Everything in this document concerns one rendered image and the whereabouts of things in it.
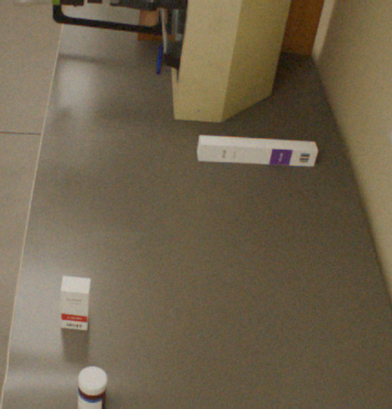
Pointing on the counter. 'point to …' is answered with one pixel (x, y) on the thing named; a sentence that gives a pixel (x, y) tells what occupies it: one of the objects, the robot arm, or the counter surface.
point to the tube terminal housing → (227, 57)
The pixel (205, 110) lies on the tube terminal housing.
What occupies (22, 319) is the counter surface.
